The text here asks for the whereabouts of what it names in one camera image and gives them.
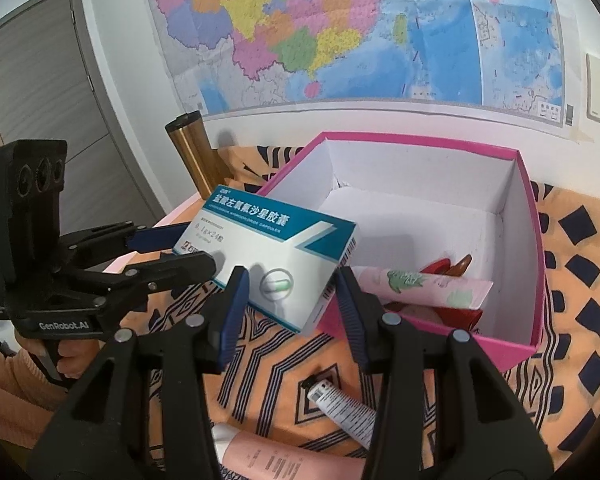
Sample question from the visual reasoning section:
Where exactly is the gold metal thermos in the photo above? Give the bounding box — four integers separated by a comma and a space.
165, 110, 231, 202

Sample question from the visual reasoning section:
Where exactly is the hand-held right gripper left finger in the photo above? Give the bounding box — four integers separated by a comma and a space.
27, 266, 251, 480

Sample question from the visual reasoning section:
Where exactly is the orange patterned tablecloth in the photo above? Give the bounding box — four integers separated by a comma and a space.
145, 145, 600, 480

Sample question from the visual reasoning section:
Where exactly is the colourful wall map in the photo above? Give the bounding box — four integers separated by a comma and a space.
140, 0, 577, 137

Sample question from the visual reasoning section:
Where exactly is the pink cardboard box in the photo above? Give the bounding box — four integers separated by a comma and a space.
255, 131, 549, 374

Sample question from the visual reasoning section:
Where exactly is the pink tube with green print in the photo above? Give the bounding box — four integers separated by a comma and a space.
352, 266, 495, 310

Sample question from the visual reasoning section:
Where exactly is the plain pink cosmetic tube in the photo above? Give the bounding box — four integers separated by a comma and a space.
212, 422, 369, 480

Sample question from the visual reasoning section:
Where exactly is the white and teal medicine box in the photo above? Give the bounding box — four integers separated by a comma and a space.
173, 184, 359, 335

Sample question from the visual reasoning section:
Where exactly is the small white tube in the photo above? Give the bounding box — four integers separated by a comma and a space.
307, 379, 381, 451

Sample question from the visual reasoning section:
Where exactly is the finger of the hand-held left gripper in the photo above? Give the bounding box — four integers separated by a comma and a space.
62, 220, 202, 262
65, 252, 217, 312

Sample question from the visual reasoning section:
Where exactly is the person's left forearm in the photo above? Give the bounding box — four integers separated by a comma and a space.
0, 335, 106, 412

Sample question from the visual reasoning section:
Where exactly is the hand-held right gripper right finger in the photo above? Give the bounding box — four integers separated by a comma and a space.
335, 266, 554, 480

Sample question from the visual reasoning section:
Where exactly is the grey door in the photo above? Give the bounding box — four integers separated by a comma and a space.
0, 0, 157, 232

